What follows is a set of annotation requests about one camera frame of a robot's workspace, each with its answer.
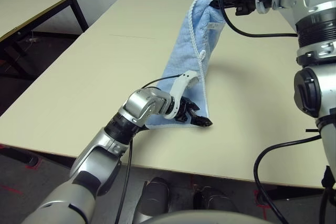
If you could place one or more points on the beige side table black frame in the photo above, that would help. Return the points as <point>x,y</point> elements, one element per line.
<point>26,6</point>

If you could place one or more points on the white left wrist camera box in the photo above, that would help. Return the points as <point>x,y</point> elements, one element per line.
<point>181,82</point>

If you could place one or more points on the light blue terry towel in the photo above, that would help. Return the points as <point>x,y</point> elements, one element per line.
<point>183,51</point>

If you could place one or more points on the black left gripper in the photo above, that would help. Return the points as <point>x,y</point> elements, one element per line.
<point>183,110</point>

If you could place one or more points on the small white floor clutter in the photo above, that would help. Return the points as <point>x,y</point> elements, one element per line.
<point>32,40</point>

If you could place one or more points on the dark grey robot leg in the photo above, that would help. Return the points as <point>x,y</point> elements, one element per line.
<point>215,203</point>
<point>155,200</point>

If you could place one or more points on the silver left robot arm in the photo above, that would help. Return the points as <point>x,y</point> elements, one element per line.
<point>141,103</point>

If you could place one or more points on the dark grey robot right leg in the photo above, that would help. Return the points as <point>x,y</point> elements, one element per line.
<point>215,203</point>

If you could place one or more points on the dark grey robot left leg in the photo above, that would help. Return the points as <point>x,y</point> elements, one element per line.
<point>155,200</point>

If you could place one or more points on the grey robot torso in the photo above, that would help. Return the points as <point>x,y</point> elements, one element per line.
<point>210,218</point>

